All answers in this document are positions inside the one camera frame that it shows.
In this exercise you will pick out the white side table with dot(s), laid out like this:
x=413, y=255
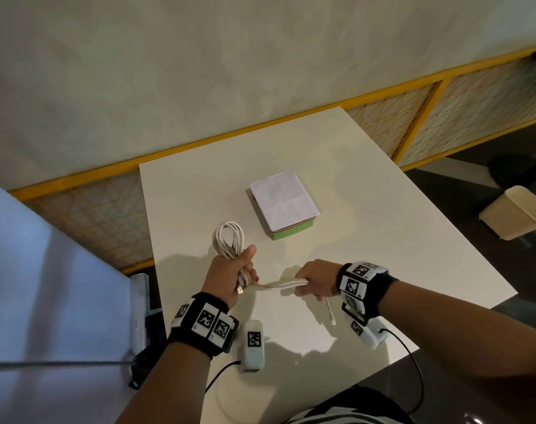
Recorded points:
x=51, y=295

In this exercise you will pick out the green flat box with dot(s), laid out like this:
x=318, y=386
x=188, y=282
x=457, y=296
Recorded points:
x=294, y=231

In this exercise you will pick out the black striped shirt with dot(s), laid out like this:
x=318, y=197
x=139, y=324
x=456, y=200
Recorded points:
x=352, y=408

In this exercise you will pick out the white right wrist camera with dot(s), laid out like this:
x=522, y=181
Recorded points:
x=367, y=333

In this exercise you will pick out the black left wristband with markers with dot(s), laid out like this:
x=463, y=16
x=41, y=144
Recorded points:
x=203, y=324

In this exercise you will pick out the person's right hand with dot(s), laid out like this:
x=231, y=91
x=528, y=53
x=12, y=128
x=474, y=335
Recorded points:
x=323, y=278

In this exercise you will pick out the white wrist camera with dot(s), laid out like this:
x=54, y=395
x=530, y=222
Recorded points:
x=367, y=333
x=253, y=346

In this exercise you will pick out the person's right fingers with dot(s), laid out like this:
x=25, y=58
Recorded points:
x=304, y=287

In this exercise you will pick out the black right wristband with markers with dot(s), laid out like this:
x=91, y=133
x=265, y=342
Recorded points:
x=360, y=289

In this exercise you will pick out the person's left forearm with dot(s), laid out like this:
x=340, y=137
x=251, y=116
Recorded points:
x=170, y=388

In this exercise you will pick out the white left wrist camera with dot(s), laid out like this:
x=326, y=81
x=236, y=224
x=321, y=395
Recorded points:
x=253, y=346

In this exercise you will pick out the yellow framed mesh railing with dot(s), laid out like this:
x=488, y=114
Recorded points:
x=466, y=105

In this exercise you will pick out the black wristband with markers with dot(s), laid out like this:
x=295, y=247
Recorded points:
x=203, y=324
x=360, y=289

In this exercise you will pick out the person's left hand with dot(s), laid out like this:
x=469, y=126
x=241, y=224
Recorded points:
x=226, y=278

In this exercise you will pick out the person's left thumb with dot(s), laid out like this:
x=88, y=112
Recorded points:
x=246, y=256

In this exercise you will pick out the person's right forearm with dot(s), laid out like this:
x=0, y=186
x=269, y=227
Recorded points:
x=462, y=331

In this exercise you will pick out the beige waste bin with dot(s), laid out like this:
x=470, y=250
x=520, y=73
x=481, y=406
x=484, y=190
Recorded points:
x=515, y=214

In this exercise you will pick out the white folded paper sheet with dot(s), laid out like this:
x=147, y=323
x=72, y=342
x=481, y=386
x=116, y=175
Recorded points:
x=283, y=200

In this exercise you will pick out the black chair base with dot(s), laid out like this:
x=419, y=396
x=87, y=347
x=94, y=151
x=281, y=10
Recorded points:
x=146, y=357

